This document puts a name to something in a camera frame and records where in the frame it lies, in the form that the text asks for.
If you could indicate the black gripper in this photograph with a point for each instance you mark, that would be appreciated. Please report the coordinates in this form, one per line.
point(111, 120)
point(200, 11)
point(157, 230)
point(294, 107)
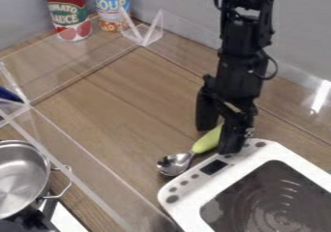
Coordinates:
point(236, 85)

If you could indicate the green handled metal spoon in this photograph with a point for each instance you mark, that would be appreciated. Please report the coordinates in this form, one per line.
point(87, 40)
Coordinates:
point(173, 165)

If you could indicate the white and black stove top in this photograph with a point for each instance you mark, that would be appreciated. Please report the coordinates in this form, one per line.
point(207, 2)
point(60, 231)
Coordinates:
point(261, 190)

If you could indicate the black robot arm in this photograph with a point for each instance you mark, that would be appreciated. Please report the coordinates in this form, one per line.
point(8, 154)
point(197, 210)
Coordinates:
point(245, 33)

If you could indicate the black stove under pot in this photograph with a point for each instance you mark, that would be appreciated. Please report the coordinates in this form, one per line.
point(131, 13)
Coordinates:
point(32, 219)

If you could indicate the alphabet soup can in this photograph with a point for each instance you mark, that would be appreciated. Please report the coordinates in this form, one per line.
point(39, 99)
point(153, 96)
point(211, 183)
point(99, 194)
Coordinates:
point(109, 10)

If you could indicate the stainless steel pot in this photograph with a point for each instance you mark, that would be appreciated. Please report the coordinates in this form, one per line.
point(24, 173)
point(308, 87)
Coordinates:
point(24, 178)

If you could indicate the tomato sauce can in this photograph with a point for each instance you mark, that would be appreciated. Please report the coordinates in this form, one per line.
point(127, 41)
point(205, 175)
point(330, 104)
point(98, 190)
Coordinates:
point(70, 19)

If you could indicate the blue object at left edge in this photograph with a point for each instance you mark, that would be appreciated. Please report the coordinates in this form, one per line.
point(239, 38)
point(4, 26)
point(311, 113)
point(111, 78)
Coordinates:
point(7, 95)

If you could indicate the clear acrylic corner bracket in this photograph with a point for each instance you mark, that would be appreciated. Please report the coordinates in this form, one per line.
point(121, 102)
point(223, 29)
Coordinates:
point(142, 34)

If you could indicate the clear acrylic left bracket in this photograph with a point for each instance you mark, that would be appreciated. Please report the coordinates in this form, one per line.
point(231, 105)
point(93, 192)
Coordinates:
point(11, 109)

